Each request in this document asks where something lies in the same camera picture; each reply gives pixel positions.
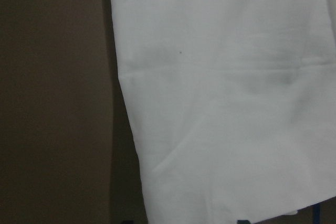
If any white long-sleeve printed t-shirt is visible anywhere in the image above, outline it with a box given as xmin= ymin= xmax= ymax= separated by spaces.
xmin=111 ymin=0 xmax=335 ymax=223

